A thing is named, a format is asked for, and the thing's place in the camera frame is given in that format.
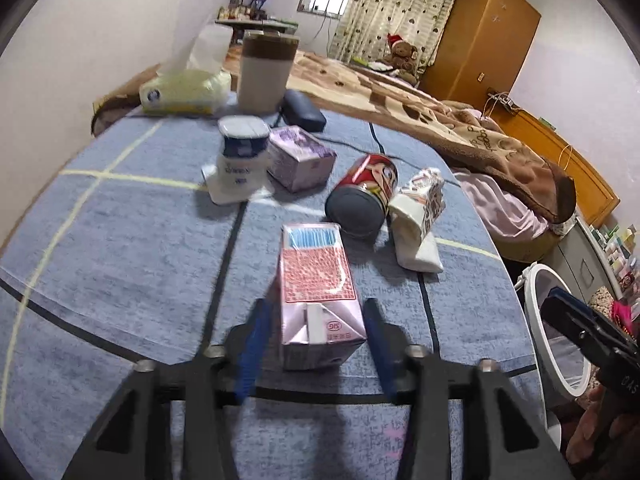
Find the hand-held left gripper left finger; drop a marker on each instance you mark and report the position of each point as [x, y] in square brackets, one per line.
[252, 350]

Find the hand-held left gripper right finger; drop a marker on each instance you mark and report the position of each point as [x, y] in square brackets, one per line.
[382, 350]

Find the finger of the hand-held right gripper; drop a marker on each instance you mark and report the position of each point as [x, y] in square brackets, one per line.
[580, 327]
[570, 300]

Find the white mesh waste bin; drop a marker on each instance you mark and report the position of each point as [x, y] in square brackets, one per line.
[531, 305]

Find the pink milk carton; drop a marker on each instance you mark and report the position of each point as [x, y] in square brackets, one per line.
[315, 280]

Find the white paper bag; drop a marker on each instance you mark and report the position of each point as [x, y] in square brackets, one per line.
[415, 230]

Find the red drink can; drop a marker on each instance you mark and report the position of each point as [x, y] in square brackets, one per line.
[360, 195]

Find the white blue-label plastic bottle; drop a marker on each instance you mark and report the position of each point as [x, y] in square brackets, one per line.
[237, 160]

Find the small purple box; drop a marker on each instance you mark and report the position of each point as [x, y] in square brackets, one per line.
[300, 155]

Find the person's right hand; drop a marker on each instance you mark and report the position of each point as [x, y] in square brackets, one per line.
[595, 425]

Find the floral cloth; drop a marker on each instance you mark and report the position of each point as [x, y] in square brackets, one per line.
[602, 297]

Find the grey drawer cabinet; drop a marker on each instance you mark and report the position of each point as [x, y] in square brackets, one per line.
[580, 260]

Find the pink cloth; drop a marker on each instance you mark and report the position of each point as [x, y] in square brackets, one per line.
[620, 317]

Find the row of small cosmetic boxes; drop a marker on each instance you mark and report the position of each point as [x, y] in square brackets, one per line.
[617, 260]

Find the pink bed sheet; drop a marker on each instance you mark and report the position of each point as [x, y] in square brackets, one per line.
[500, 210]

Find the blue checked tablecloth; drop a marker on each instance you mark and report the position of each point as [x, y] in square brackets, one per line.
[125, 240]

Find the power strip with chargers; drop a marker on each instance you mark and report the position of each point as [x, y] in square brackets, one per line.
[502, 100]

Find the dark blue glasses case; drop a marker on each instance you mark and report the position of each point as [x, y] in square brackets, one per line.
[302, 112]

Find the brown printed blanket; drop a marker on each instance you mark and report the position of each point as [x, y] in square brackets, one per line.
[400, 105]

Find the yellow tissue pack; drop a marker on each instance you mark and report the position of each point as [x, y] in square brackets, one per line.
[185, 90]

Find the grey cup brown lid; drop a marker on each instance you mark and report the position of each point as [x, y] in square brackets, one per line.
[262, 80]

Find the wooden wardrobe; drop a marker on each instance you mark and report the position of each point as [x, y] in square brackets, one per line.
[480, 40]

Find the teddy bear red hat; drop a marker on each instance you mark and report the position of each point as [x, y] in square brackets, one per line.
[402, 55]

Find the white desk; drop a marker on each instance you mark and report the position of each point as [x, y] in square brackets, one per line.
[255, 24]

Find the cluster of jars and bottles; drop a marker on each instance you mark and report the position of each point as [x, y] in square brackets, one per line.
[240, 10]

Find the heart patterned curtain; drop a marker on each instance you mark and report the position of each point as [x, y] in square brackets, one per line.
[390, 5]

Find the wooden bed frame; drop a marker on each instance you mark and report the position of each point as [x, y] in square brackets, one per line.
[565, 160]

